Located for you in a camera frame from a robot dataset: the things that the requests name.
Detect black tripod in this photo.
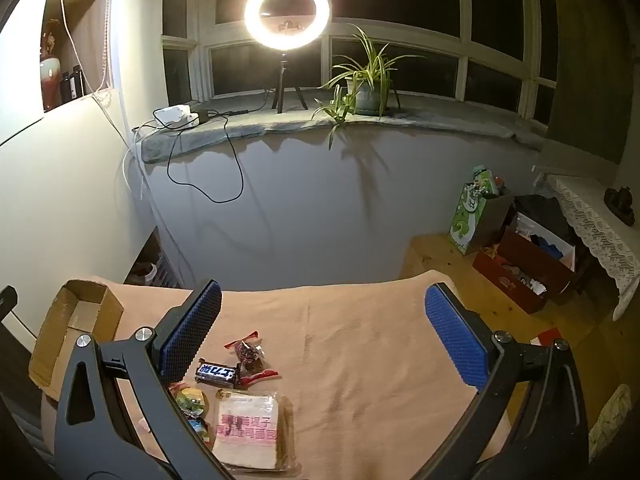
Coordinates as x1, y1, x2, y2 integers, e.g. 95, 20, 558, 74
271, 52, 308, 113

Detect yellow speckled cloth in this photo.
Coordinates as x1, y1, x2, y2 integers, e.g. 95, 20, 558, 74
587, 385, 633, 463

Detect red cardboard box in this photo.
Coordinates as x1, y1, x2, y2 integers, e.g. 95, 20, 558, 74
472, 247, 548, 315

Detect red flat card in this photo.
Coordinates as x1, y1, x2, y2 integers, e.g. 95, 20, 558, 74
530, 327, 563, 346

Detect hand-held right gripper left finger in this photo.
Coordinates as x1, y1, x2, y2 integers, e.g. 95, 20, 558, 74
54, 279, 236, 480

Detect black cloth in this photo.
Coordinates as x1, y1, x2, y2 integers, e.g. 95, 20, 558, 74
515, 192, 566, 226

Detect black cable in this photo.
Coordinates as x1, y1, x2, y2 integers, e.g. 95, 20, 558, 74
167, 110, 271, 204

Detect green printed snack packet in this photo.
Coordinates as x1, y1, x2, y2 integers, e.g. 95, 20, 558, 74
175, 387, 209, 417

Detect white lace cloth table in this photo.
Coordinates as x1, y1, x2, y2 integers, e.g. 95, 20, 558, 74
537, 172, 640, 321

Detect grey ribbed object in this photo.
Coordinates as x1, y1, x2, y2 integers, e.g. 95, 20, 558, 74
0, 390, 51, 480

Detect white window frame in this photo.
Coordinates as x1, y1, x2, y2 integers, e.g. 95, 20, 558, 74
161, 0, 558, 121

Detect white hanging cable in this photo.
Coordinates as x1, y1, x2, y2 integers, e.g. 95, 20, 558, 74
59, 0, 113, 106

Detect sliced bread packet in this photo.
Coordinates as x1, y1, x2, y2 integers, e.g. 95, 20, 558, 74
210, 391, 296, 473

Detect black power adapter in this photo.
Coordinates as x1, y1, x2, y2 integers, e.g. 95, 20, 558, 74
192, 108, 251, 121

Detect brown chocolate bar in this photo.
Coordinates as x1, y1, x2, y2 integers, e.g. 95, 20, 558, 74
196, 358, 238, 388

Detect potted spider plant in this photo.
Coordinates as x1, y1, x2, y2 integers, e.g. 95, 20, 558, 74
311, 24, 426, 151

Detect teal snack packet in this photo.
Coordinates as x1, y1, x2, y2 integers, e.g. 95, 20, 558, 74
187, 414, 212, 443

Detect green paper bag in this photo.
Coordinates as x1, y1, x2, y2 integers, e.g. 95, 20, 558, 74
447, 165, 516, 256

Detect dark red open box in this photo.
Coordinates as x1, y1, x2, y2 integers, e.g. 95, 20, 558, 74
497, 212, 578, 293

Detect black bottles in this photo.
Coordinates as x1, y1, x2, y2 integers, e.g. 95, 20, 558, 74
60, 65, 83, 106

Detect dark figurine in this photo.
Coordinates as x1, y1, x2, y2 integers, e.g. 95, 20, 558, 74
604, 186, 637, 226

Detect plastic storage basket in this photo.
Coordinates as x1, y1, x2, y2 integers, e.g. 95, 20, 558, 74
125, 255, 181, 288

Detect white power strip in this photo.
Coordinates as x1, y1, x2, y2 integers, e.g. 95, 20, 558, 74
152, 104, 201, 131

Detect wooden wall shelf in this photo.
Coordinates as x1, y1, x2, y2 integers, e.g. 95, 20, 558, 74
42, 0, 113, 111

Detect clear packet with red ends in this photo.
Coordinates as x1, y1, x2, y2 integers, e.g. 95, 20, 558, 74
224, 331, 281, 391

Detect white power strip cable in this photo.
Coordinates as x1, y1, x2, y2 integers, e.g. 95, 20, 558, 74
121, 122, 161, 203

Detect red white vase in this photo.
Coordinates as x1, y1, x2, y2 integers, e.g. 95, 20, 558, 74
40, 19, 62, 111

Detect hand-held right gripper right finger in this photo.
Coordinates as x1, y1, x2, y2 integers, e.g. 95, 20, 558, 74
424, 282, 592, 480

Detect ring light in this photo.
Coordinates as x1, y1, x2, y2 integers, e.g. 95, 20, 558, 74
244, 0, 331, 56

